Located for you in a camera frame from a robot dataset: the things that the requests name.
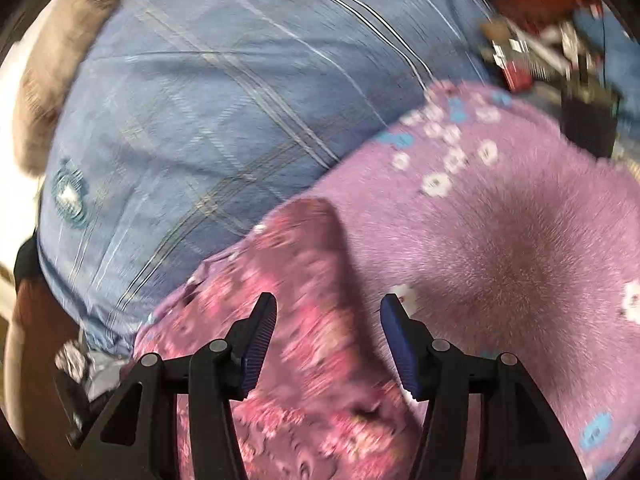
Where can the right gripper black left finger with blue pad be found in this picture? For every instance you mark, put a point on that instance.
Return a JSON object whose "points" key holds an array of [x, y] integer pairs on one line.
{"points": [[134, 434]]}

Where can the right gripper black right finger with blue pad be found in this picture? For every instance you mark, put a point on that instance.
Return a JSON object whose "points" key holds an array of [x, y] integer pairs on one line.
{"points": [[520, 436]]}

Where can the pink floral patterned garment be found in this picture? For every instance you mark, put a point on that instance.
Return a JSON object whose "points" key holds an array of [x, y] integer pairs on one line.
{"points": [[325, 405]]}

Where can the purple flowered bed sheet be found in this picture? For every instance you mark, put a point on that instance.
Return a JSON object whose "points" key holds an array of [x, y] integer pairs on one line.
{"points": [[501, 236]]}

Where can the blue plaid shirt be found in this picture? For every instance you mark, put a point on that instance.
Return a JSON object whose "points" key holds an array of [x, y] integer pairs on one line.
{"points": [[188, 120]]}

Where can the beige striped pillow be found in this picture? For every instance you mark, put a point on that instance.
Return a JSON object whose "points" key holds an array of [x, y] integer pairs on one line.
{"points": [[66, 36]]}

